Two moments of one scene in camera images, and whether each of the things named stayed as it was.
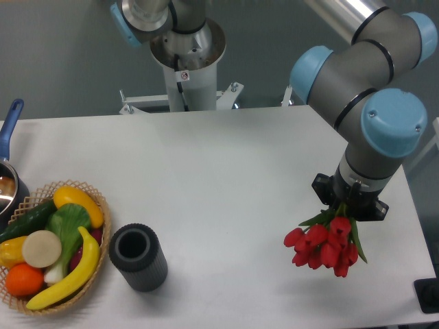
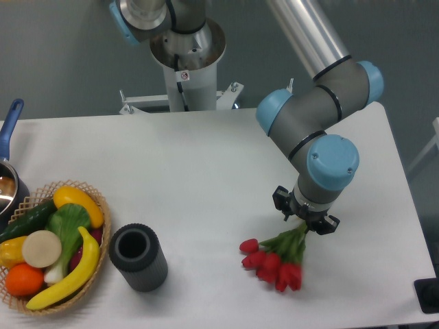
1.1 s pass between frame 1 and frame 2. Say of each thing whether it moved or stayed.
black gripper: moved
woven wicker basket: stayed
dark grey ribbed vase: stayed
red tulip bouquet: moved
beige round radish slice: stayed
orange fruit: stayed
